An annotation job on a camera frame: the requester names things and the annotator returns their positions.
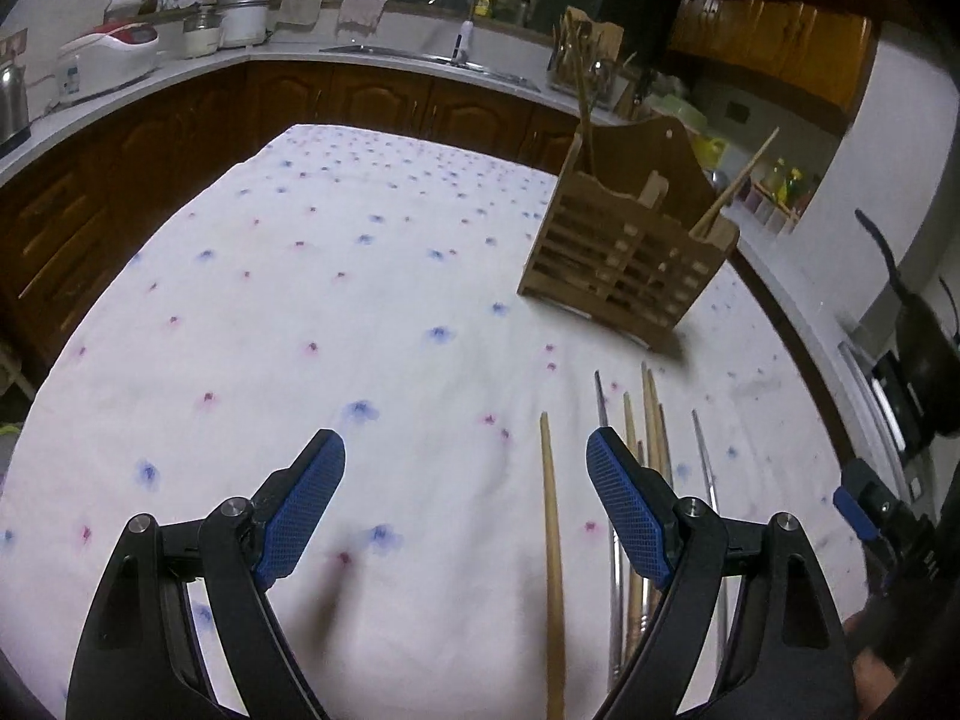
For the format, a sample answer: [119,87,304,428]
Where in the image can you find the small glass jar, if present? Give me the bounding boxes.
[182,5,221,59]

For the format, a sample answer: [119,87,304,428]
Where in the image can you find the white red rice cooker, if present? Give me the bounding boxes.
[53,21,160,106]

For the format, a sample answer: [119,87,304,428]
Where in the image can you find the white floral tablecloth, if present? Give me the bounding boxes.
[2,125,867,718]

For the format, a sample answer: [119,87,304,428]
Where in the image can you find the steel kitchen sink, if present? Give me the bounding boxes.
[319,44,542,93]

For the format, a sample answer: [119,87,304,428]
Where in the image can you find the dark wooden lower cabinets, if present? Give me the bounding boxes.
[2,60,576,374]

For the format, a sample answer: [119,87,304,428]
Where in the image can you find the black wok pan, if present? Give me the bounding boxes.
[854,210,960,437]

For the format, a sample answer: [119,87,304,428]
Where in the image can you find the gas stove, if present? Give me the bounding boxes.
[838,341,939,520]

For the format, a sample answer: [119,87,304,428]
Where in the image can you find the wire dish rack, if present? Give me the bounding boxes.
[547,7,631,107]

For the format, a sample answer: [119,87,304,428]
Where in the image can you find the chrome faucet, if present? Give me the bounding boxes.
[428,0,475,65]

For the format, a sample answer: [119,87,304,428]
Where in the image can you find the yellow container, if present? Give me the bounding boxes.
[690,133,727,171]

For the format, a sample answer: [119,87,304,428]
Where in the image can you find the wooden upper cabinets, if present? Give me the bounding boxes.
[669,0,890,128]

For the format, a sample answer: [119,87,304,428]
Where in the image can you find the steel kettle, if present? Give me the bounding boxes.
[0,59,31,153]

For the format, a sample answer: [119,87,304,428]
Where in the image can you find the person's right hand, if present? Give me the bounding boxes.
[853,647,898,720]

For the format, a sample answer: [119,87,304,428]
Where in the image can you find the hanging dish cloth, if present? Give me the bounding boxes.
[275,0,324,31]
[335,0,387,34]

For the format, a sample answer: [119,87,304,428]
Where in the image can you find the metal spoon in holder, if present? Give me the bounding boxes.
[704,169,731,195]

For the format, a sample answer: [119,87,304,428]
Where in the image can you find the condiment bottles rack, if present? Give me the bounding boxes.
[739,158,822,236]

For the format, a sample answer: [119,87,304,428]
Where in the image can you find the wooden slatted utensil holder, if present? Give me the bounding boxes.
[519,115,740,349]

